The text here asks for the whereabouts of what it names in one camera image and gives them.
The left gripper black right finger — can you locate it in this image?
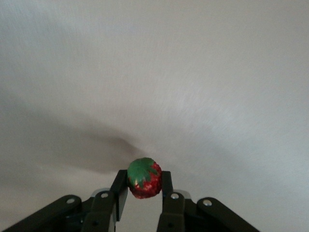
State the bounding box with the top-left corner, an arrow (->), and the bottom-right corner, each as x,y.
156,170 -> 262,232

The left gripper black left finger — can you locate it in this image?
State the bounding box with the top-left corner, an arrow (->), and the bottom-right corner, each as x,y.
0,169 -> 129,232

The red toy strawberry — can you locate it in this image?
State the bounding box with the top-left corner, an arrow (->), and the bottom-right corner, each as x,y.
127,157 -> 163,200

